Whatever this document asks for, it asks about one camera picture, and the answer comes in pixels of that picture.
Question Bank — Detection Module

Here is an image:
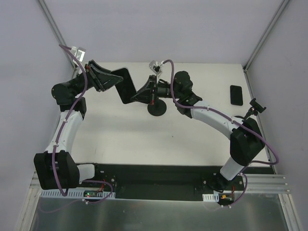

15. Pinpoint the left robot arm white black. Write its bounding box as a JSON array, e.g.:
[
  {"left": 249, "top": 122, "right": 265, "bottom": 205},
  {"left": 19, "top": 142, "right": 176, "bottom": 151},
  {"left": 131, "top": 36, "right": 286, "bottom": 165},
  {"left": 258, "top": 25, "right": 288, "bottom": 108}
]
[{"left": 34, "top": 60, "right": 124, "bottom": 192}]

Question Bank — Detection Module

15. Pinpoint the black round-base phone stand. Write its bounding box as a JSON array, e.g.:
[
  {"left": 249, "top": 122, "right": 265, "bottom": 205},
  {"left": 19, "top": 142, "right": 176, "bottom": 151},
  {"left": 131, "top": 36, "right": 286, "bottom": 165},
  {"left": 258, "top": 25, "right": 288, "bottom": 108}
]
[{"left": 147, "top": 99, "right": 167, "bottom": 116}]

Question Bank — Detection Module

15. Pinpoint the aluminium corner frame post right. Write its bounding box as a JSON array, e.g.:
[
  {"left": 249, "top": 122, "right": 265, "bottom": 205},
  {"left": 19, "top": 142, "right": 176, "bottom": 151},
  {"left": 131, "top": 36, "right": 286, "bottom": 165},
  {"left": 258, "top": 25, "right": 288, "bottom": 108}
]
[{"left": 243, "top": 0, "right": 291, "bottom": 73}]

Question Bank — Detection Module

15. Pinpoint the aluminium front rail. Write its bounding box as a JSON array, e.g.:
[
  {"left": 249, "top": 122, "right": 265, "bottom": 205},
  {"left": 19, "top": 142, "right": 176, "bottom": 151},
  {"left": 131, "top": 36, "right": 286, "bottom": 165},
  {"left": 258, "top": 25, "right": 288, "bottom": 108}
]
[{"left": 30, "top": 174, "right": 289, "bottom": 193}]

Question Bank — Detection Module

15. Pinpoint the aluminium corner frame post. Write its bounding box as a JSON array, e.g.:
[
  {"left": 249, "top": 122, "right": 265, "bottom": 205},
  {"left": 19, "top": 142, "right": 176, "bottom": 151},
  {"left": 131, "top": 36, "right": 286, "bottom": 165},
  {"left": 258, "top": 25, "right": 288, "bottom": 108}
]
[
  {"left": 36, "top": 0, "right": 76, "bottom": 73},
  {"left": 243, "top": 0, "right": 291, "bottom": 73}
]

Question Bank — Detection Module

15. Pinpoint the white slotted cable duct left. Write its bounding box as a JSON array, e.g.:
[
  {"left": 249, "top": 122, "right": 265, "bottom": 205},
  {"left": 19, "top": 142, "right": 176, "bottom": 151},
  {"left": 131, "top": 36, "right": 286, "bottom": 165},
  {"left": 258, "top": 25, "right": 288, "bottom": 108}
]
[{"left": 41, "top": 189, "right": 116, "bottom": 200}]

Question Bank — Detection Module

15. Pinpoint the aluminium corner frame post left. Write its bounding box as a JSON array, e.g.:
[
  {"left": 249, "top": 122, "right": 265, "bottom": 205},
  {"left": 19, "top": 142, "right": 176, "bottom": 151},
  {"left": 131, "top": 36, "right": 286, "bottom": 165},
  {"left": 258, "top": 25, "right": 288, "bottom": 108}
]
[{"left": 36, "top": 0, "right": 76, "bottom": 73}]

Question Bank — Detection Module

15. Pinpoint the black clamp phone stand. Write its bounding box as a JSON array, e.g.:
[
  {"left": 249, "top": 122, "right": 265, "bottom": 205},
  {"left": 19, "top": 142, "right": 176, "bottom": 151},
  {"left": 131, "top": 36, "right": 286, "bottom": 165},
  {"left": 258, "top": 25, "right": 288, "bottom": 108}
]
[{"left": 235, "top": 98, "right": 266, "bottom": 120}]

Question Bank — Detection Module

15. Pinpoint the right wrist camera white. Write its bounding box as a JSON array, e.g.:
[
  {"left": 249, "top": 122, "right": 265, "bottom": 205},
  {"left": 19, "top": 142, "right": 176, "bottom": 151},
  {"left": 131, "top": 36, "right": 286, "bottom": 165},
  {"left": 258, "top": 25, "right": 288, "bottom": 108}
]
[{"left": 149, "top": 60, "right": 164, "bottom": 81}]

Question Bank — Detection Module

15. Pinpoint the white slotted cable duct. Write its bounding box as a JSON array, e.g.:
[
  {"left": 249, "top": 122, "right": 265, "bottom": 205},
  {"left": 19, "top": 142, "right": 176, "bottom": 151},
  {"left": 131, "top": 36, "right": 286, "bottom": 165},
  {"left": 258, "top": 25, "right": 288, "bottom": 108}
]
[
  {"left": 41, "top": 189, "right": 116, "bottom": 200},
  {"left": 202, "top": 192, "right": 219, "bottom": 203}
]

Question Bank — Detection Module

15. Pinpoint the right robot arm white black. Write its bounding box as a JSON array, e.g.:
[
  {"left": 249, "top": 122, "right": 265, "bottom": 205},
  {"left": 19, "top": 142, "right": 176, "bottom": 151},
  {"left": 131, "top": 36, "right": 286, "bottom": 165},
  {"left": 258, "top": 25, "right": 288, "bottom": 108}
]
[{"left": 131, "top": 71, "right": 265, "bottom": 190}]

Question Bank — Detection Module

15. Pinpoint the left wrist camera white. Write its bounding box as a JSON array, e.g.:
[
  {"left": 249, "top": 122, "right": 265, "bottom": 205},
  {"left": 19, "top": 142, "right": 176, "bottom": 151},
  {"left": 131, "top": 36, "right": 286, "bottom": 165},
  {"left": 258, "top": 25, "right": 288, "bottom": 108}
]
[{"left": 71, "top": 46, "right": 86, "bottom": 62}]

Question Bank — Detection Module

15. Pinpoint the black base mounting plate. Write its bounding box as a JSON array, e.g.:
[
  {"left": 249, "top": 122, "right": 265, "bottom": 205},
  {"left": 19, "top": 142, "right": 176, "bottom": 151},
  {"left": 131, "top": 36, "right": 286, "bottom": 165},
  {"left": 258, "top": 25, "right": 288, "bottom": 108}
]
[{"left": 73, "top": 163, "right": 276, "bottom": 200}]

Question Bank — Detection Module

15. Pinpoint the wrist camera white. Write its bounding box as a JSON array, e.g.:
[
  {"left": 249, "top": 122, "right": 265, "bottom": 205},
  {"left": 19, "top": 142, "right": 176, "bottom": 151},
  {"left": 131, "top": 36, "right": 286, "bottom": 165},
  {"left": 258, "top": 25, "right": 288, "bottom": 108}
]
[
  {"left": 71, "top": 46, "right": 86, "bottom": 62},
  {"left": 149, "top": 60, "right": 164, "bottom": 81}
]

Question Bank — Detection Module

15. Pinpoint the black smartphone silver edge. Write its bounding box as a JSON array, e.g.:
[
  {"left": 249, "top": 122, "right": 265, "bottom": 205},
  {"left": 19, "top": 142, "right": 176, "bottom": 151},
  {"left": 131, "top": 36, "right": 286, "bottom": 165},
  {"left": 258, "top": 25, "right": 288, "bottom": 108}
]
[{"left": 111, "top": 67, "right": 137, "bottom": 104}]

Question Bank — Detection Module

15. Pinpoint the white slotted cable duct right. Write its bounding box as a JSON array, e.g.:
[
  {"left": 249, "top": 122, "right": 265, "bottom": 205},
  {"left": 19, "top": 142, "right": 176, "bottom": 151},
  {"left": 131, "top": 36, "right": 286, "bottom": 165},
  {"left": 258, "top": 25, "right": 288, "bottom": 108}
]
[{"left": 202, "top": 192, "right": 219, "bottom": 203}]

